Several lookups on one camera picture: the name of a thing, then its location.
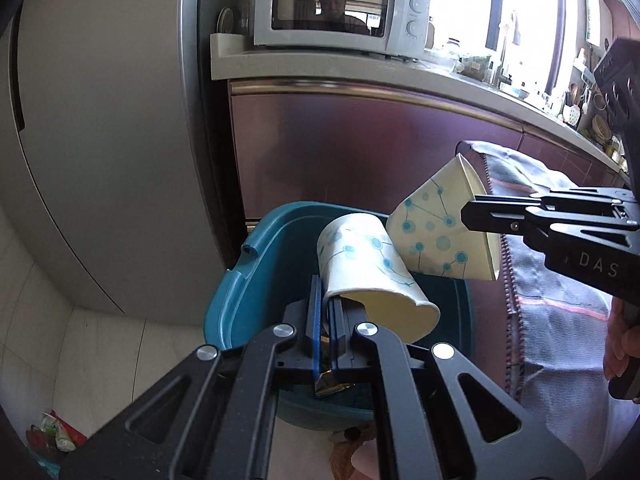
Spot white microwave oven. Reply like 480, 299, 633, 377
253, 0, 430, 58

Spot person's left hand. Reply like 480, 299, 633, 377
330, 424, 381, 480

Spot purple kitchen counter cabinets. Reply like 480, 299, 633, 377
209, 32, 629, 233

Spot person's right hand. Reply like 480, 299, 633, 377
603, 298, 640, 380

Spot purple plaid tablecloth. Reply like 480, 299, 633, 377
455, 140, 640, 478

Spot grey refrigerator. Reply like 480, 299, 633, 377
1, 0, 224, 325

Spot crushed paper cup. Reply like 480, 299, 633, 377
317, 214, 440, 344
386, 154, 500, 281

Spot teal plastic trash bin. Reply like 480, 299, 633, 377
204, 202, 474, 431

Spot gold snack wrapper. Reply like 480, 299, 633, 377
314, 335, 352, 398

